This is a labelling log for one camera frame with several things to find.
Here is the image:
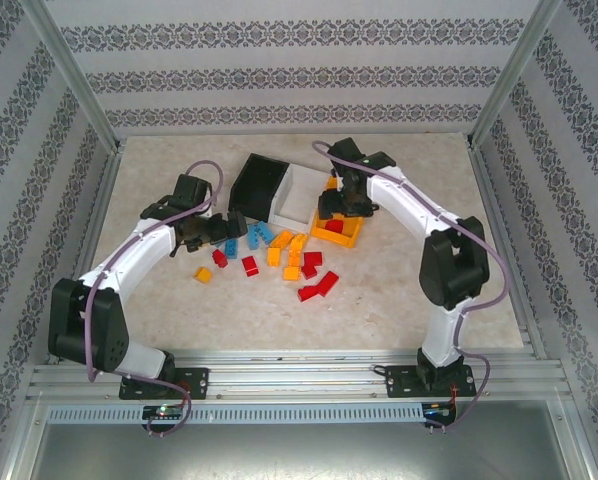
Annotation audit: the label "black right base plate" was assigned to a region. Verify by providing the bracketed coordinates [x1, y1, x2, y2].
[383, 363, 478, 400]

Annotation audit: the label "aluminium side rail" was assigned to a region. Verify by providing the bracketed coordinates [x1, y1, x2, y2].
[466, 139, 550, 359]
[46, 144, 125, 364]

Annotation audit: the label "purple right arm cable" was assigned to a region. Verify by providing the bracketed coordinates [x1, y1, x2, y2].
[311, 139, 509, 435]

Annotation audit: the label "white plastic bin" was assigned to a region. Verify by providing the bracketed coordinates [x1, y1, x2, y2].
[271, 163, 333, 234]

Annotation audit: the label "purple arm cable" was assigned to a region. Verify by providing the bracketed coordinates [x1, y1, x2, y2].
[311, 139, 509, 435]
[86, 159, 225, 436]

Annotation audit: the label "left circuit board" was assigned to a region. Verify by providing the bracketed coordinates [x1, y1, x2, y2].
[142, 405, 185, 420]

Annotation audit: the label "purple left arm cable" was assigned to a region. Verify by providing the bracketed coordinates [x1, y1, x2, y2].
[86, 159, 225, 436]

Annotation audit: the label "aluminium mounting rail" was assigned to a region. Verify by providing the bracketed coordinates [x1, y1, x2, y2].
[26, 347, 568, 401]

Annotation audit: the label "aluminium frame post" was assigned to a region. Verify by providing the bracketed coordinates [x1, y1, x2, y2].
[18, 0, 125, 154]
[467, 0, 563, 146]

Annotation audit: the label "yellow plastic bin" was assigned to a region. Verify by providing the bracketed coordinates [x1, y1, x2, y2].
[308, 172, 366, 250]

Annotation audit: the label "grey slotted cable duct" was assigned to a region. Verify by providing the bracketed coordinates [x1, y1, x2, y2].
[46, 403, 425, 425]

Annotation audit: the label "right circuit board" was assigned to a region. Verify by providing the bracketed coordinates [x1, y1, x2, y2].
[423, 402, 458, 419]

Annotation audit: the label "grey metal shelf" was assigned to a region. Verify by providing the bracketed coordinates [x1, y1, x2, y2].
[8, 399, 595, 480]

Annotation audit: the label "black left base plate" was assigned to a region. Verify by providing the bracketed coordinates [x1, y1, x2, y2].
[118, 367, 210, 401]

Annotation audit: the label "circuit board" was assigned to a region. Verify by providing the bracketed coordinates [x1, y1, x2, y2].
[423, 402, 458, 419]
[142, 405, 185, 420]

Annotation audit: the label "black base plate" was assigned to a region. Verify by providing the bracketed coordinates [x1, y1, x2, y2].
[383, 363, 478, 400]
[118, 367, 210, 401]

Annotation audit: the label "black plastic bin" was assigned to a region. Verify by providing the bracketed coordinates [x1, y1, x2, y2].
[227, 152, 291, 224]

